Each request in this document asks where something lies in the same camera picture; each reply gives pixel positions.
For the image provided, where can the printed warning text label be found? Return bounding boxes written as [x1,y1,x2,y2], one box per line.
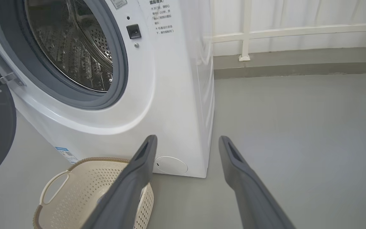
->
[148,0,174,35]

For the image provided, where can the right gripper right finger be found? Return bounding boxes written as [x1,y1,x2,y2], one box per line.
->
[219,136,296,229]

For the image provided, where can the cream perforated laundry basket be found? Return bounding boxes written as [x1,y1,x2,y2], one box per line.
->
[33,157,155,229]

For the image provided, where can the round white filter cover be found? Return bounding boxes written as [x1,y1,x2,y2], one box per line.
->
[155,156,188,175]

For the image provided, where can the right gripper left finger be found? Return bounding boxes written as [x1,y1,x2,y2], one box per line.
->
[81,135,158,229]

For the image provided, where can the white metal railing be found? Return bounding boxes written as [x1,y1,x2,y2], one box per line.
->
[204,0,366,62]

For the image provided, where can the grey rubber door gasket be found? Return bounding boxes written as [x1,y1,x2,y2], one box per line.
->
[0,0,129,110]

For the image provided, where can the blue energy label sticker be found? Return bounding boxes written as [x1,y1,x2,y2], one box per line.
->
[55,147,78,164]

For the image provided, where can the white front-load washing machine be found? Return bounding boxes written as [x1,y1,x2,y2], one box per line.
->
[0,0,216,178]

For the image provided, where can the black door latch socket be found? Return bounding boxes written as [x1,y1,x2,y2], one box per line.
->
[126,24,141,39]

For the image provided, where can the steel washer drum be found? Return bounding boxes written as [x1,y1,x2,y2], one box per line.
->
[25,0,113,93]

